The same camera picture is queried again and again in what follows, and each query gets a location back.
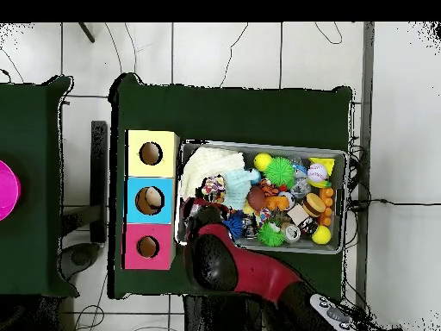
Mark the colourful patterned cloth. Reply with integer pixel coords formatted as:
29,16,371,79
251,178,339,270
201,175,227,204

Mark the wooden box with three holes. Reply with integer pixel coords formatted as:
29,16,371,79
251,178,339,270
121,128,181,271

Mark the silver mesh bin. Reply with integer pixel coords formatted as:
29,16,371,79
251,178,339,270
174,139,349,255

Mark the cream waffle cloth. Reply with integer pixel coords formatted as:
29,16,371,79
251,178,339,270
179,147,246,201

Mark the blue spiky rubber ball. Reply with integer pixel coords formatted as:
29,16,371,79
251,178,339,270
222,210,246,239

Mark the light blue waffle cloth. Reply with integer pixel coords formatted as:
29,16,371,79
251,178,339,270
221,168,262,210

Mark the brown toy football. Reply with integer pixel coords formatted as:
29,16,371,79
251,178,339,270
246,185,266,211

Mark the yellow ball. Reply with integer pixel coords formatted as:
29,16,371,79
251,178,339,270
253,152,273,172

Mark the green spiky rubber ball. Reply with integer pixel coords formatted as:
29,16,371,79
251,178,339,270
264,156,296,189

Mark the small soccer ball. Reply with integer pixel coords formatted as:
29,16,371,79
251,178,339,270
278,190,296,209

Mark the dark green table cloth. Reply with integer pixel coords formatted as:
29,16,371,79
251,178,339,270
108,72,354,299

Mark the plain wooden cube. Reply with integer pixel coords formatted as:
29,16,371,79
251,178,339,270
287,203,310,226

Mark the round wooden burger toy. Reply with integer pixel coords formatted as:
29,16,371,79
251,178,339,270
301,192,326,218

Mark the white baseball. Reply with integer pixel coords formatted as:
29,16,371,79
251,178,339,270
307,163,328,183

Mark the green cloth side table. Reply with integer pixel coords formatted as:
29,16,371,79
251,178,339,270
0,75,78,297

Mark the pink round object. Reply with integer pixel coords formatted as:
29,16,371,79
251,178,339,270
0,159,22,222

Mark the black rod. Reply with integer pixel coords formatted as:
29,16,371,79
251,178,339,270
78,22,96,43

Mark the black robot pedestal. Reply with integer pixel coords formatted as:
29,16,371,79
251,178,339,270
182,294,266,331

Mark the black floor cable with plug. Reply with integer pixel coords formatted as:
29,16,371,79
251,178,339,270
347,197,441,211

